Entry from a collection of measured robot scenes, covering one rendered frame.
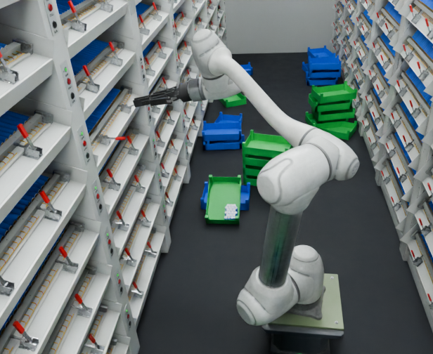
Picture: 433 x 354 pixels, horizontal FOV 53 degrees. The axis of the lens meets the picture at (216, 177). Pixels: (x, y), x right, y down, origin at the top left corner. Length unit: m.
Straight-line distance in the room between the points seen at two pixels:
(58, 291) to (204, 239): 1.34
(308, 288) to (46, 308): 0.95
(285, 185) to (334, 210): 1.61
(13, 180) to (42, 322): 0.40
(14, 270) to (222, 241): 1.56
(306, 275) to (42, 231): 0.98
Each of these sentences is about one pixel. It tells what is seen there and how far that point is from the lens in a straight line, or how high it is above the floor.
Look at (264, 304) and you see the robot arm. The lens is 1.63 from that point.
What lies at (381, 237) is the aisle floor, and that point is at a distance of 2.65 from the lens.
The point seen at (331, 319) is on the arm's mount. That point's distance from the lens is 1.91.
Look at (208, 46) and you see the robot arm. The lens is 1.56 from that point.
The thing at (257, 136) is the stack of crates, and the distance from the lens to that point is 3.00.
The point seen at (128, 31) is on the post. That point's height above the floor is 1.22.
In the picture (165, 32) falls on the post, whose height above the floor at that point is 1.03.
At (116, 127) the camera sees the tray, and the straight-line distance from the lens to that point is 1.73.
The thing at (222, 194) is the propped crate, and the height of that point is 0.09.
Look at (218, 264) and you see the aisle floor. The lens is 2.40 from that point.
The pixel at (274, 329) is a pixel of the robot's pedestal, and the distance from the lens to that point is 1.87.
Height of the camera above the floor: 1.67
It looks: 33 degrees down
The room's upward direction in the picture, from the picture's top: 4 degrees counter-clockwise
